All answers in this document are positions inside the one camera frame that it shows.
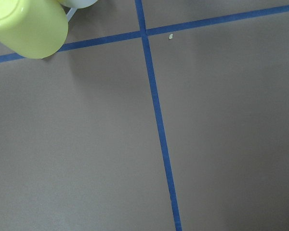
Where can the white plastic cup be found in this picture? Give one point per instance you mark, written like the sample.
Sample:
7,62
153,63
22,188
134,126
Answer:
78,4

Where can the white wire cup rack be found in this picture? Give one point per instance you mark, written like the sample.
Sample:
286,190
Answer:
70,13

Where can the yellow plastic cup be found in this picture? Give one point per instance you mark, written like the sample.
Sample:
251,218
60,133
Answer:
33,28

